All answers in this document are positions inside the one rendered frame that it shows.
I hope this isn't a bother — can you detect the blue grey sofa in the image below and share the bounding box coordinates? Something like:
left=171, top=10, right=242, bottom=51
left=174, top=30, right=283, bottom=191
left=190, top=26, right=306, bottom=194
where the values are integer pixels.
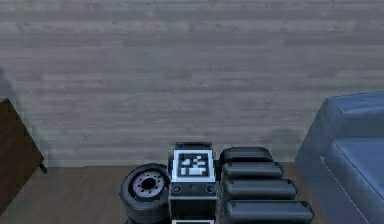
left=295, top=91, right=384, bottom=224

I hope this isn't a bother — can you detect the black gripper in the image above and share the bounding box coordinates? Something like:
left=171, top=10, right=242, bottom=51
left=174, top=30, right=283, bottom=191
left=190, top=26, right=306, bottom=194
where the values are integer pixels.
left=119, top=162, right=172, bottom=224

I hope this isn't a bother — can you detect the dark brown wooden cabinet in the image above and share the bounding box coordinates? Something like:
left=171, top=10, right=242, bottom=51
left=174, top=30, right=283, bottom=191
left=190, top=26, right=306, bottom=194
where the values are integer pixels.
left=0, top=97, right=48, bottom=218

